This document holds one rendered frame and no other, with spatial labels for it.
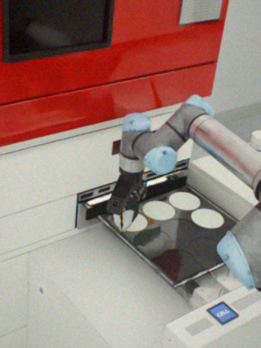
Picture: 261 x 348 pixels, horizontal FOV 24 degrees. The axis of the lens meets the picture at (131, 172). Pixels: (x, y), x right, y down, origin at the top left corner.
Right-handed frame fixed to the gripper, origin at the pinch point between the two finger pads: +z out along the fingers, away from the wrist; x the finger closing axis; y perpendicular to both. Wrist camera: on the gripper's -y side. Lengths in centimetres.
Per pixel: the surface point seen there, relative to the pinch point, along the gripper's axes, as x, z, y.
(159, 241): -11.3, 1.7, 2.0
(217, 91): 37, 63, 265
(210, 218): -21.0, 1.6, 21.2
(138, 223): -2.5, 1.5, 7.0
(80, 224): 14.2, 4.8, 1.6
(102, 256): 3.7, 9.6, -3.5
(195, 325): -31.8, -4.0, -30.3
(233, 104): 27, 78, 283
